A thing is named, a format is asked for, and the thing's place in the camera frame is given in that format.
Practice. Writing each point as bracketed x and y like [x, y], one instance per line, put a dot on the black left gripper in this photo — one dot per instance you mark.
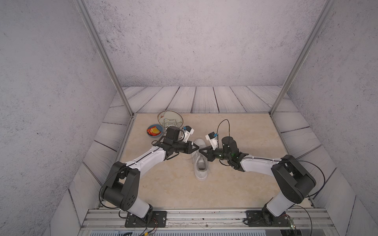
[188, 149]

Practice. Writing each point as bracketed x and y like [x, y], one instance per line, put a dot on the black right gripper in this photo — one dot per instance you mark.
[209, 155]

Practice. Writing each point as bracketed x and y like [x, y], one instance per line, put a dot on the white sneaker shoe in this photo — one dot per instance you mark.
[201, 166]

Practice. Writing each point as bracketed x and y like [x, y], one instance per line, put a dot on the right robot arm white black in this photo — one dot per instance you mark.
[294, 181]

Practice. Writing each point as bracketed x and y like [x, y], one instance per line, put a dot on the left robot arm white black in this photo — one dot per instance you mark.
[122, 183]

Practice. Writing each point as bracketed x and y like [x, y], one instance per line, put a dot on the blue ceramic bowl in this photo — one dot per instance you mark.
[159, 127]

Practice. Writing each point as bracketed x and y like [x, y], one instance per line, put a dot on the red yellow snack packet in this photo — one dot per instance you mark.
[153, 131]

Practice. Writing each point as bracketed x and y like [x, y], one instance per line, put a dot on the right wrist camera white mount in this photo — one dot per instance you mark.
[213, 139]

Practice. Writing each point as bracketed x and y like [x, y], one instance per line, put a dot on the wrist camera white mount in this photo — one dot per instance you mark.
[188, 131]
[213, 139]

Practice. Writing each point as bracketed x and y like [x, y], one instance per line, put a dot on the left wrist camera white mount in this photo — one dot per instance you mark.
[188, 131]

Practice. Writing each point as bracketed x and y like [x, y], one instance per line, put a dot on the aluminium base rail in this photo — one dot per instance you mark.
[298, 218]

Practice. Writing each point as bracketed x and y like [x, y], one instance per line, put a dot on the left aluminium frame post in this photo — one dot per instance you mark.
[102, 53]

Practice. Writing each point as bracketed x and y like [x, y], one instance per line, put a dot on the aluminium frame post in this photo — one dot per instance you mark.
[313, 35]
[102, 53]

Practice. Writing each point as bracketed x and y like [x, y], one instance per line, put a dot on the right aluminium frame post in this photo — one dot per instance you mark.
[313, 35]

